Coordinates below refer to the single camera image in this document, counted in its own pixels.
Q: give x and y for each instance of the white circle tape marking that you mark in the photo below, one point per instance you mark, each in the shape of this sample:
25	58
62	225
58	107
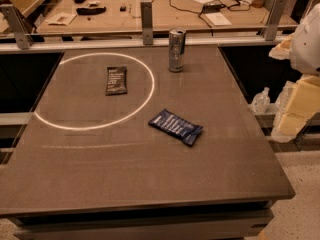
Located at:
76	98

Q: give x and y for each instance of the middle metal bracket post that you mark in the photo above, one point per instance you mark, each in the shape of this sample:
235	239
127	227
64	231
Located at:
147	22

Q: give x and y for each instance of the black power adapter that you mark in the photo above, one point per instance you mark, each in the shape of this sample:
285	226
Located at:
212	8

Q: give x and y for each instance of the black rxbar wrapper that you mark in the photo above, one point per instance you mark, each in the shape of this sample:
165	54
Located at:
116	80

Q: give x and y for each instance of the small black block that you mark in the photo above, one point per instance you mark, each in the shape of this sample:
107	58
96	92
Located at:
123	8

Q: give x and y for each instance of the blue rxbar blueberry wrapper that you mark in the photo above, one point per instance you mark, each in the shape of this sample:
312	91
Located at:
176	126

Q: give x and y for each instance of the black handheld device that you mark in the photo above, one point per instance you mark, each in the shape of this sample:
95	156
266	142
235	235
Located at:
91	11

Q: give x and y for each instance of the right metal bracket post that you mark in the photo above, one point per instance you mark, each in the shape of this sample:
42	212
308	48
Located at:
270	31

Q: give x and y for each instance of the left metal bracket post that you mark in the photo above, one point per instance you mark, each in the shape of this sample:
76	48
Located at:
19	25

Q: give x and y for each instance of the beige envelope paper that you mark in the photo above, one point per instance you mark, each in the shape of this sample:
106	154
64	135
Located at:
62	19

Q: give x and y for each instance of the white paper card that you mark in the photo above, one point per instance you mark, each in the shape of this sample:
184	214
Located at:
218	19

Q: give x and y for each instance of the silver blue drink can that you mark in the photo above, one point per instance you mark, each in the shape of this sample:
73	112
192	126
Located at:
176	49

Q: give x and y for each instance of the yellow foam padded gripper finger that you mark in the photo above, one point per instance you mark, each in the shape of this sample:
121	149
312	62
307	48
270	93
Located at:
299	103

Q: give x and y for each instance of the metal bracket post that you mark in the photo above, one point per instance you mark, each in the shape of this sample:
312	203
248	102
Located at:
147	22
19	25
270	31

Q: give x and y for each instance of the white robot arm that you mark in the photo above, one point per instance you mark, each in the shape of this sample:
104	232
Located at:
302	48

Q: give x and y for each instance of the clear sanitizer bottle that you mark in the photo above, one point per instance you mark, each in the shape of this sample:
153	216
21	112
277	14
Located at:
261	101

